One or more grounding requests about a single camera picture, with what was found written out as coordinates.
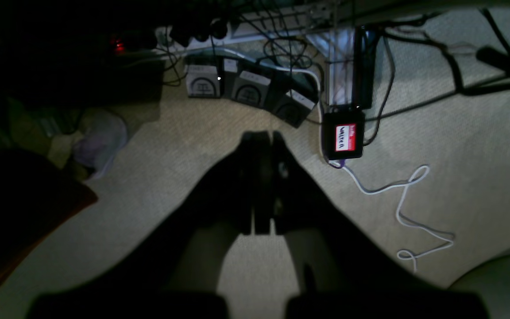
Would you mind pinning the grey foot pedal right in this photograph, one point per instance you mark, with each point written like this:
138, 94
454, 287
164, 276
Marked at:
293, 107

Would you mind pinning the grey foot pedal left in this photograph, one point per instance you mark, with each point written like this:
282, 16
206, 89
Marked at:
202, 77

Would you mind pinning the black box with red label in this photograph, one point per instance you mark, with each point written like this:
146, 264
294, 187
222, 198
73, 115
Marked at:
343, 135

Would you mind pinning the grey foot pedal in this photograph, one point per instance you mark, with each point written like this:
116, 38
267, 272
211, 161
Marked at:
202, 77
293, 107
251, 87

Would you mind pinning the grey foot pedal middle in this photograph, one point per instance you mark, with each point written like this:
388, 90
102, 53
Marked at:
251, 87

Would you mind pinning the black power strip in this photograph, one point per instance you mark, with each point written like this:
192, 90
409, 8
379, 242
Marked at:
172, 38

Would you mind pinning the metal wire rack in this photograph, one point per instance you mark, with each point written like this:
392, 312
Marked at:
298, 34

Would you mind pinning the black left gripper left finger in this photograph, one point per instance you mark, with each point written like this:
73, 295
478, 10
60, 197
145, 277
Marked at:
174, 272

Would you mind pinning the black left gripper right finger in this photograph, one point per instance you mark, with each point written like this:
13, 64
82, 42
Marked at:
342, 273

